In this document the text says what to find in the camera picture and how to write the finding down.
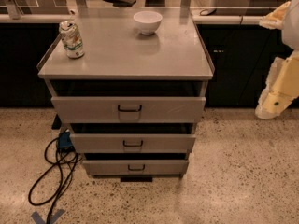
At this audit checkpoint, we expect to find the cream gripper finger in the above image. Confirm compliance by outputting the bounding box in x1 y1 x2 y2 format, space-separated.
259 1 291 30
255 51 299 119

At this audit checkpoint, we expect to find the grey top drawer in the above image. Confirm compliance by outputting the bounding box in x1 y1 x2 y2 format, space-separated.
51 96 206 123

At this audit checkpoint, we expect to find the grey drawer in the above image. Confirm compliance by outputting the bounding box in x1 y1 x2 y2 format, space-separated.
83 160 189 175
70 133 195 153
51 96 206 123

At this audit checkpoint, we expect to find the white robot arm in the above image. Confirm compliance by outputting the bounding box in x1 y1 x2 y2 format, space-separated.
255 0 299 119

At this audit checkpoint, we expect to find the grey metal drawer cabinet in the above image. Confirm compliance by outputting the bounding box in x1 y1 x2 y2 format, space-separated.
36 7 216 183

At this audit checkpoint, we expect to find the grey bottom drawer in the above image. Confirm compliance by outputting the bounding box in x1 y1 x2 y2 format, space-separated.
83 160 189 175

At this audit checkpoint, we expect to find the grey middle drawer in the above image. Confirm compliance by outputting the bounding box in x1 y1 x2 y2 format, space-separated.
70 133 195 153

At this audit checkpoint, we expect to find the white ceramic bowl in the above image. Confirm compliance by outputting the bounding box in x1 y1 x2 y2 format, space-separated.
133 11 163 35

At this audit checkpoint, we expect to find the black office chair seat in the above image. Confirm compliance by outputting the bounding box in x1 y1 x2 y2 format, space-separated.
103 0 136 7

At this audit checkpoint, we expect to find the crushed white green can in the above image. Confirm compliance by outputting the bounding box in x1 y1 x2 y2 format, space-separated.
59 21 84 59

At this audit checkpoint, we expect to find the blue power box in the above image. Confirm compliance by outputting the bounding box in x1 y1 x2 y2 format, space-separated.
56 131 73 151

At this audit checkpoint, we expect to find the black floor cable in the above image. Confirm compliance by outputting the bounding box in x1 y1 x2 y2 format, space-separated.
27 136 82 224

